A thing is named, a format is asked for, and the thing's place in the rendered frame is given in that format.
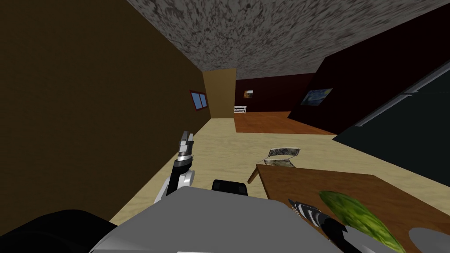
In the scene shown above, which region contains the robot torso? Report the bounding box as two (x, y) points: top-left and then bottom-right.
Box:
(88, 179), (353, 253)

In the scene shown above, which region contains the brown wooden table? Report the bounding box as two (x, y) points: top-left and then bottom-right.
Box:
(247, 163), (450, 253)

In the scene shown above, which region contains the blue wall painting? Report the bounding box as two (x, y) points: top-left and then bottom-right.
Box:
(300, 87), (334, 107)

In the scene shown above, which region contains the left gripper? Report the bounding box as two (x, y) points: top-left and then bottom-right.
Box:
(177, 131), (194, 158)

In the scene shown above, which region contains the green cucumber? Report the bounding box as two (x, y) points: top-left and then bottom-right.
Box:
(319, 190), (407, 253)

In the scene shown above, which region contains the white slatted chair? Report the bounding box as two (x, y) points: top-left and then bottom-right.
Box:
(263, 147), (301, 168)

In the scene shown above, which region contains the grey plate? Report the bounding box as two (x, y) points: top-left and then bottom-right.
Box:
(408, 227), (450, 253)

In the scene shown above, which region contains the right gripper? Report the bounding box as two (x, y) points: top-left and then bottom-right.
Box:
(288, 198), (331, 230)

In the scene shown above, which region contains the red framed window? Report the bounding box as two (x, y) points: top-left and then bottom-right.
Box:
(189, 89), (209, 112)

